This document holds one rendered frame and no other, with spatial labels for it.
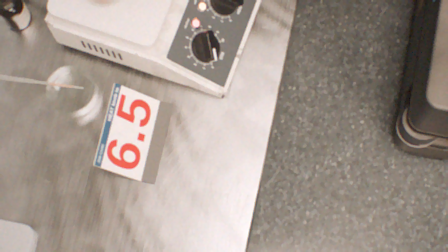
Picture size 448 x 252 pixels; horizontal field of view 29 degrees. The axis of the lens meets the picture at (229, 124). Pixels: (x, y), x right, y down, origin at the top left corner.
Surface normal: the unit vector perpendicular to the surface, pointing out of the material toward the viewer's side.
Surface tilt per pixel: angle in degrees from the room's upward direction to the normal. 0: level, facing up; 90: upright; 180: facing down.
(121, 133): 40
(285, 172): 0
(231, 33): 30
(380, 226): 0
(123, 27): 0
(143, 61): 90
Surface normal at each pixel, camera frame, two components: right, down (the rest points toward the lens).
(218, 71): 0.46, -0.07
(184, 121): -0.01, -0.25
